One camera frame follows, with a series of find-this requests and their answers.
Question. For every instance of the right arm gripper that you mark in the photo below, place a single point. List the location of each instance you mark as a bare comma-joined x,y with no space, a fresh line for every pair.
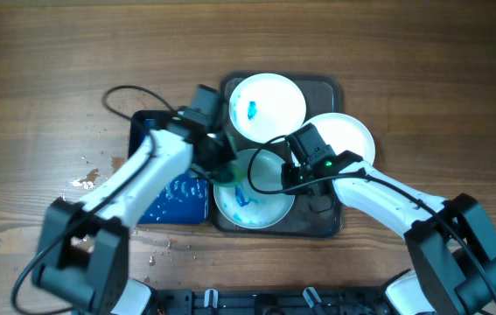
289,169

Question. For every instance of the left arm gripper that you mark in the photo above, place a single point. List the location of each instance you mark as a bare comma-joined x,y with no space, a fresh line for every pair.
226,153

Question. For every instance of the green scrubbing sponge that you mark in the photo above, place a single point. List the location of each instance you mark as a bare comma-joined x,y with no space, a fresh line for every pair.
228,175

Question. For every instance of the grey white plate bottom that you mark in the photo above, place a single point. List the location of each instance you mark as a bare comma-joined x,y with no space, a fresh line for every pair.
246,208

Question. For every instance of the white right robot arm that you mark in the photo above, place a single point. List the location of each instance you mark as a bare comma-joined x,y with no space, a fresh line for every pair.
451,242

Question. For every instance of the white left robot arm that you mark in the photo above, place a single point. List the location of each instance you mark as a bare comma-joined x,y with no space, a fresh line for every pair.
83,249

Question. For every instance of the dark brown serving tray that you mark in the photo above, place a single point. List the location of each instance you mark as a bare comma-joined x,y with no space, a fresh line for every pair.
315,217

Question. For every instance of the blue tray with water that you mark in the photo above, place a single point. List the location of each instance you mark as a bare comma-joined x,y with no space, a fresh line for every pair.
182,201

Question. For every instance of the pinkish white plate right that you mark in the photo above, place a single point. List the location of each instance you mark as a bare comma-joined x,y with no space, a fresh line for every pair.
344,133

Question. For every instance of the white plate top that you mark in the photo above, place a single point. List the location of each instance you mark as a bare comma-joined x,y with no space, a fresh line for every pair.
265,106

